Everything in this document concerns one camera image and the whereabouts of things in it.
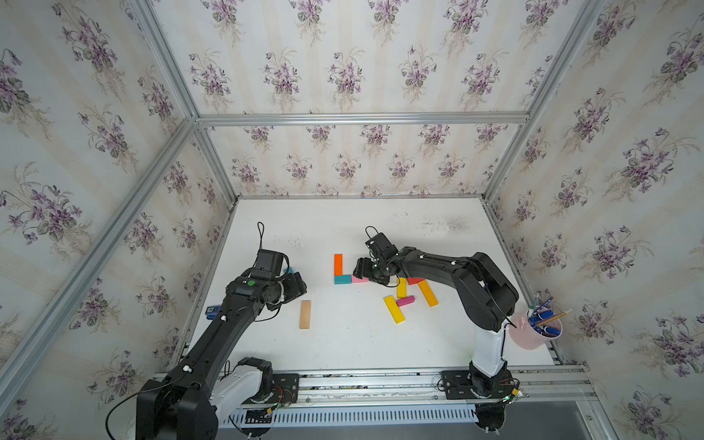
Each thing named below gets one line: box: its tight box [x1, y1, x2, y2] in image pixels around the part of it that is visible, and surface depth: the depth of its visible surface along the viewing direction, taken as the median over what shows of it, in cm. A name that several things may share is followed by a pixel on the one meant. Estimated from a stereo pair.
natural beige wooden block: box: [298, 299, 312, 330], surface depth 88 cm
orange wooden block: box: [333, 253, 344, 276], surface depth 100 cm
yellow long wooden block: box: [383, 295, 407, 325], surface depth 90 cm
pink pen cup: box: [508, 308, 564, 351], surface depth 78 cm
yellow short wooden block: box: [396, 276, 408, 299], surface depth 95 cm
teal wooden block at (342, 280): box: [333, 275, 352, 286], surface depth 97 cm
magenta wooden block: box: [396, 295, 416, 308], surface depth 90 cm
